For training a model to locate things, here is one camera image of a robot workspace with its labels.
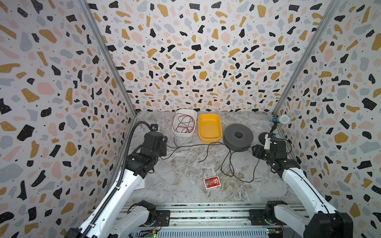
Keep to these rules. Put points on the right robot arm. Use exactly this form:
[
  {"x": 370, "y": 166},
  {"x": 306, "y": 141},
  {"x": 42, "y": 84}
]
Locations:
[{"x": 323, "y": 220}]

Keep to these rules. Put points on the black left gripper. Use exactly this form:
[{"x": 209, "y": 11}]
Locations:
[{"x": 163, "y": 151}]

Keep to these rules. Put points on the blue toy microphone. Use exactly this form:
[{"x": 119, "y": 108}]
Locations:
[{"x": 283, "y": 119}]

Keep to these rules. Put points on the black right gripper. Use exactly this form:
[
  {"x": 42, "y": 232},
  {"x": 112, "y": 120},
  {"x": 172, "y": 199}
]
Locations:
[{"x": 258, "y": 151}]

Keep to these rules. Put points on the aluminium corner rail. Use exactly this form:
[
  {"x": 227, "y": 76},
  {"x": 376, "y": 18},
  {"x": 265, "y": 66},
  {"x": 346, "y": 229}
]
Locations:
[
  {"x": 83, "y": 5},
  {"x": 330, "y": 11}
]

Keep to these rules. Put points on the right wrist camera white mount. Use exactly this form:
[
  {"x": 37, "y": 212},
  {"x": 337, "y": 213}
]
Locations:
[{"x": 275, "y": 144}]

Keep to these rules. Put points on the grey perforated cable spool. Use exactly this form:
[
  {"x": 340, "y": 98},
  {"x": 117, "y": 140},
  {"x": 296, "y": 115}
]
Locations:
[{"x": 238, "y": 138}]

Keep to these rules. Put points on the yellow plastic bin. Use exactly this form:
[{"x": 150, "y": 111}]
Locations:
[{"x": 209, "y": 128}]

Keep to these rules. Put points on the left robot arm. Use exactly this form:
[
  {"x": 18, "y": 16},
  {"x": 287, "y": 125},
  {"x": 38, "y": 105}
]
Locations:
[{"x": 103, "y": 222}]

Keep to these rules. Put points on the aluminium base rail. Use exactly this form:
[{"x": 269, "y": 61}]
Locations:
[{"x": 213, "y": 220}]

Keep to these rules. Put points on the black microphone stand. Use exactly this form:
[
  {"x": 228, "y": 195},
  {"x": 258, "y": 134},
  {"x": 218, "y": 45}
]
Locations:
[{"x": 264, "y": 135}]

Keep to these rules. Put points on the aluminium corner rail right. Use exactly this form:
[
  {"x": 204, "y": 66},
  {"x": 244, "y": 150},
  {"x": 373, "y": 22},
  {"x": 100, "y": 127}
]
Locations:
[{"x": 330, "y": 11}]

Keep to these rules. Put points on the white plastic bin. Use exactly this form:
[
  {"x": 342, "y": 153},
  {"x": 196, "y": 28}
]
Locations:
[{"x": 184, "y": 123}]

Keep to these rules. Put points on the aluminium corner rail left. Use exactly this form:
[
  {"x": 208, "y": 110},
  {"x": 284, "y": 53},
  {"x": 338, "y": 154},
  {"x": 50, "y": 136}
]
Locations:
[{"x": 83, "y": 5}]

